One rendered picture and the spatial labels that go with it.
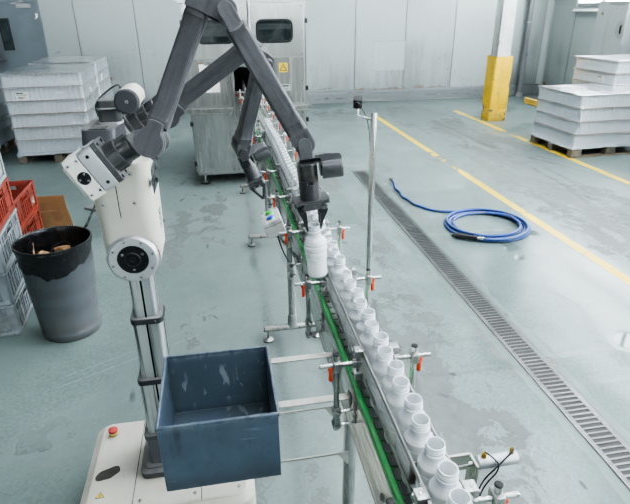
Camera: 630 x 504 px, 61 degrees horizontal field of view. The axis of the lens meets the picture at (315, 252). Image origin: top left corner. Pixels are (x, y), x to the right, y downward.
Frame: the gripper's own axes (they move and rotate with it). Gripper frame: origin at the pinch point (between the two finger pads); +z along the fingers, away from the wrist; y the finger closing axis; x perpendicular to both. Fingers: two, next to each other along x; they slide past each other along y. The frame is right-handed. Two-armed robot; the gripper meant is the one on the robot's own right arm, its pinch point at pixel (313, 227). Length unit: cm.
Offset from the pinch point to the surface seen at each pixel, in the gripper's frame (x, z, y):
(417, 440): -68, 19, 4
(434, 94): 1005, 183, 486
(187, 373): -2, 40, -45
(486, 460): -71, 26, 17
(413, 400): -59, 17, 7
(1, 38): 1045, -35, -367
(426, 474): -75, 20, 3
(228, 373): -3, 43, -33
